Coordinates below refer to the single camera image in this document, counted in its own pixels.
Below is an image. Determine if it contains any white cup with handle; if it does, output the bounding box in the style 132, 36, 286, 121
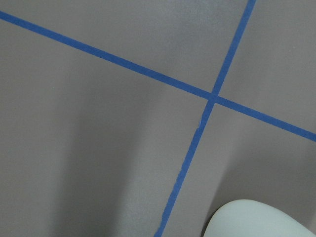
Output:
203, 199, 315, 237

